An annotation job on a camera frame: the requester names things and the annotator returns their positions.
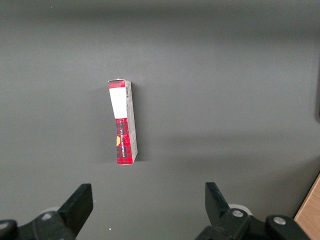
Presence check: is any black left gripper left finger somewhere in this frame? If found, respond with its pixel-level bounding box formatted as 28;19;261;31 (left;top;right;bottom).
0;183;94;240

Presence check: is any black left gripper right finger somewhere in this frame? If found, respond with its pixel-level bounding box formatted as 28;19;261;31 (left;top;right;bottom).
194;182;311;240

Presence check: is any red plaid cardboard box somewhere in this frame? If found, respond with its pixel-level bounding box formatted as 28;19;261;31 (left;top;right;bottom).
107;78;139;167

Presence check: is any light wooden board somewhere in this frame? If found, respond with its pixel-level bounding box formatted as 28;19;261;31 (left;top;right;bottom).
293;172;320;240

